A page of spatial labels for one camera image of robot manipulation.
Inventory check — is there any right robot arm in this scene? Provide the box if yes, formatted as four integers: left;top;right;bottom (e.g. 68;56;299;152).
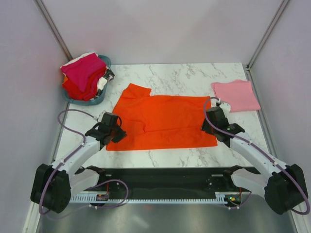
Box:
201;106;311;215

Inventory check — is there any red t shirt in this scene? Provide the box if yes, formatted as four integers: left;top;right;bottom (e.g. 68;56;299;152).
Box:
62;72;101;101

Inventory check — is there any teal laundry basket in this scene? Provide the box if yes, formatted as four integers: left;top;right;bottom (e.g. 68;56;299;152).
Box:
59;54;112;106

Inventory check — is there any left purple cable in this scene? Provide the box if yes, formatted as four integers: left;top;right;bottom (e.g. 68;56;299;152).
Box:
38;109;103;216

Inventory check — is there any pink folded t shirt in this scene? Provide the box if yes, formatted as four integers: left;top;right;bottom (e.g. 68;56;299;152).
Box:
211;80;260;113

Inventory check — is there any white slotted cable duct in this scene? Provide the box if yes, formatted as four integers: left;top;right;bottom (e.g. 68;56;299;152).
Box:
69;192;237;205

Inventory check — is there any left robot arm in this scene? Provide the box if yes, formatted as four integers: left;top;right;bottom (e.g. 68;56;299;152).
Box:
30;112;126;216

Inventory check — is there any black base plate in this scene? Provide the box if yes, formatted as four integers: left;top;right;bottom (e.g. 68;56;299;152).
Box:
91;167;245;198

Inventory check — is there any magenta t shirt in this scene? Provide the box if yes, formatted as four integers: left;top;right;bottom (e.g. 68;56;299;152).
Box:
60;52;106;92

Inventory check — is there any black white patterned t shirt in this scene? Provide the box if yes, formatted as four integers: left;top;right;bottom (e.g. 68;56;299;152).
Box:
95;68;115;98

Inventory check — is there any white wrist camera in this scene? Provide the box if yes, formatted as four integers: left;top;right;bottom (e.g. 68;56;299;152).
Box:
216;100;231;115
97;111;106;122

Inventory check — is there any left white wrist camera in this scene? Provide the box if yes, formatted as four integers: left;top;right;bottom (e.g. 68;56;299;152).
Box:
97;111;106;122

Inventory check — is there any orange t shirt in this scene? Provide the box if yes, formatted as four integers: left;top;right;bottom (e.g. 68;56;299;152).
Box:
106;83;217;151

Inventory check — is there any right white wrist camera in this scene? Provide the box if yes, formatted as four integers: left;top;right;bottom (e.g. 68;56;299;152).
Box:
216;100;231;115

